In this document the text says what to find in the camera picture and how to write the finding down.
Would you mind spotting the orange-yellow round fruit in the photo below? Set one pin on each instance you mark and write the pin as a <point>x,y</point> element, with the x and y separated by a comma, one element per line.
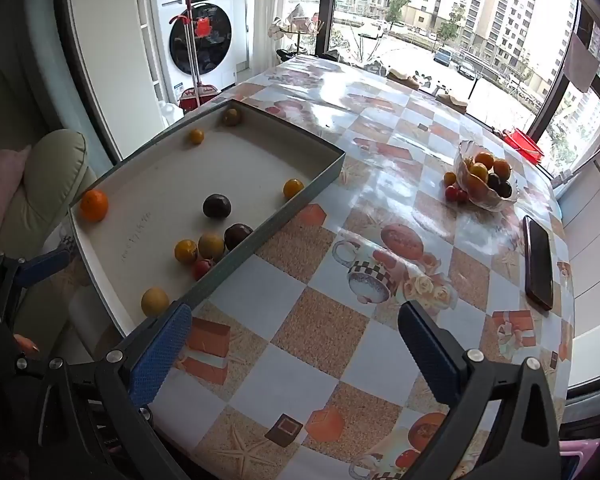
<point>186,250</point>
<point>293,188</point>

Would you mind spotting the cluttered metal stand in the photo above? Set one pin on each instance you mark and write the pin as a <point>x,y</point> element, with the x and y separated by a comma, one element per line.
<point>295,25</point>

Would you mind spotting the clear glass bowl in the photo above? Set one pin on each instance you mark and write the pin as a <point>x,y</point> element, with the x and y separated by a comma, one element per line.
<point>490,203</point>

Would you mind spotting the purple plastic object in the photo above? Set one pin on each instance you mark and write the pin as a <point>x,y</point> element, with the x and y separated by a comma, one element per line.
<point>575,460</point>

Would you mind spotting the hanging white towel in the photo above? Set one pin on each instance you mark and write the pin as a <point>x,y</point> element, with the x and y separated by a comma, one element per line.
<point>580,65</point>

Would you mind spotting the beige armchair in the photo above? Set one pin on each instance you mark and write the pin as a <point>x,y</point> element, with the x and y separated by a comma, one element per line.
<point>50,185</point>

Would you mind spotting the brown round fruit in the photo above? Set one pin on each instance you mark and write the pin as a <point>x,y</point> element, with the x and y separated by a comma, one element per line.
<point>231,117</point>

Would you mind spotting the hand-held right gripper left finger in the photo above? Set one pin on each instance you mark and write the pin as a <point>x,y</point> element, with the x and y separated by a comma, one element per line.
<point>162,355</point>

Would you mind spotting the blue car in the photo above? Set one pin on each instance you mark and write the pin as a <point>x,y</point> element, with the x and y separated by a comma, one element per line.
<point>442,56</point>

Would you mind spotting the black smartphone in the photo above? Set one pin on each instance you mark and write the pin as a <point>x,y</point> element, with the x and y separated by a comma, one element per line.
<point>539,260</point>

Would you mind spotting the dark purple round fruit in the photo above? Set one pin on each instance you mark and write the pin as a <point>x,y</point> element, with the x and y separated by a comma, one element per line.
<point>238,235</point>
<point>216,205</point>

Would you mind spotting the large orange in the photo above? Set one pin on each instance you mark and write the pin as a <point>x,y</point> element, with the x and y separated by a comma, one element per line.
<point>94,205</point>

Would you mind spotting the white car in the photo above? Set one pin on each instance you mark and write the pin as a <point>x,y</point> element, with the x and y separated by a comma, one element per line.
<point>370,30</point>

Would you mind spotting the person's left hand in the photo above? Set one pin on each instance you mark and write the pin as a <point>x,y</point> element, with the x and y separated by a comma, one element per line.
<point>27,346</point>

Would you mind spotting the white plastic jug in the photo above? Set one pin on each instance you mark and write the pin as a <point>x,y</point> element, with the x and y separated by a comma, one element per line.
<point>167,112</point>

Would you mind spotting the red plastic basket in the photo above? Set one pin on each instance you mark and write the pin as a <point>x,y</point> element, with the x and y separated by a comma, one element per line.
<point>525,142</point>

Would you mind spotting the yellow-orange fruit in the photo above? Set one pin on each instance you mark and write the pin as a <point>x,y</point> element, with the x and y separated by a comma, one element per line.
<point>478,171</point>

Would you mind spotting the checkered patterned tablecloth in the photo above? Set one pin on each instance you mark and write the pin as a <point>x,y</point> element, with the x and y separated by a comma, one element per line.
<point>300,310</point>

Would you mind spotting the brown fuzzy slipper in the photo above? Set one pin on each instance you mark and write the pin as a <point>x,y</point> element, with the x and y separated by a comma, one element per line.
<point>450,100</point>
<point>404,79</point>

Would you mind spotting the shallow grey cardboard box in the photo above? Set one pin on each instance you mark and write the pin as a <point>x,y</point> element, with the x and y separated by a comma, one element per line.
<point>145,200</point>

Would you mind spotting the dark plum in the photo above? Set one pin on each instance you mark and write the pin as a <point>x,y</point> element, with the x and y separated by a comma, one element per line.
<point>504,189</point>
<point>495,180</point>

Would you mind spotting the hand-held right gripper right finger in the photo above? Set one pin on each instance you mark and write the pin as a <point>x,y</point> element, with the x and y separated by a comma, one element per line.
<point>427,355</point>

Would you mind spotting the white cabinet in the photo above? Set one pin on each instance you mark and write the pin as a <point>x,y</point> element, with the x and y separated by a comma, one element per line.
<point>110,60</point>

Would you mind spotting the red mop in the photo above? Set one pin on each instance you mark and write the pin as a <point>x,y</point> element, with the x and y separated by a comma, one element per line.
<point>197,95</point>

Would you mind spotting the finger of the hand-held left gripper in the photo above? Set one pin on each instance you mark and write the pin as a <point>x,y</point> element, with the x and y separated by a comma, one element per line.
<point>45,266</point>

